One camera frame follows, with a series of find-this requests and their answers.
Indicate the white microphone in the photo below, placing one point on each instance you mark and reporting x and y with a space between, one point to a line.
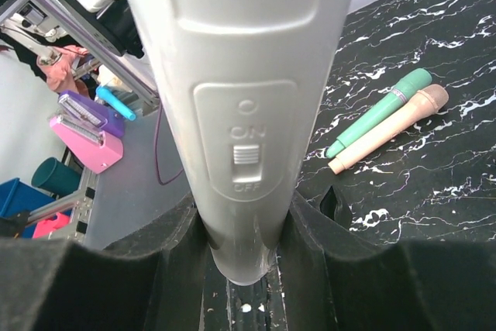
241 82

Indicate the green microphone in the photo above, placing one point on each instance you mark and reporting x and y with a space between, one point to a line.
399 95

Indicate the purple metronome box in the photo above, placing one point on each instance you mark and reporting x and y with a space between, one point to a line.
92 113

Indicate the blue bin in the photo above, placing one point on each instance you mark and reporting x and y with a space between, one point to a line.
17 199

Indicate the blue marker pen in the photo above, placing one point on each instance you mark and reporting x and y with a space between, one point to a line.
105 94

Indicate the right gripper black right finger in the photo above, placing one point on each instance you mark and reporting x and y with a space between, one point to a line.
334 280

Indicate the teal cup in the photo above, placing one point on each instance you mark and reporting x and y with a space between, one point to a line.
56 177

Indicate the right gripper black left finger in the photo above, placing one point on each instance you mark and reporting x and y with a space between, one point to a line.
151 279

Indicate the pink metronome box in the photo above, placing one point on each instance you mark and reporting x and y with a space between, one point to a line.
95 148

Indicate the pink microphone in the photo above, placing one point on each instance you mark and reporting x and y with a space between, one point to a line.
424 103

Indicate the aluminium frame rail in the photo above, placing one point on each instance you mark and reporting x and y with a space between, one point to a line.
134 72

